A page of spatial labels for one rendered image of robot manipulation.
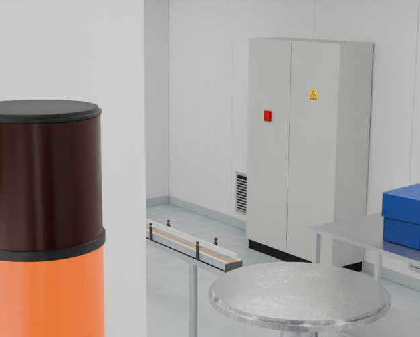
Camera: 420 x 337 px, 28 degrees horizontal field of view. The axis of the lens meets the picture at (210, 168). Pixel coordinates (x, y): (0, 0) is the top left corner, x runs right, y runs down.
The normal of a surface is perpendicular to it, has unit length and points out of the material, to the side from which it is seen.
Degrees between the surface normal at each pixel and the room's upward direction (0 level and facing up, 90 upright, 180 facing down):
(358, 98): 90
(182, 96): 90
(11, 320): 90
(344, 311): 0
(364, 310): 0
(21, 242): 90
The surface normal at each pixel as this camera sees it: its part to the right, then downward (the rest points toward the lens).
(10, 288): -0.23, 0.19
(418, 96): -0.80, 0.11
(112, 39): 0.59, 0.16
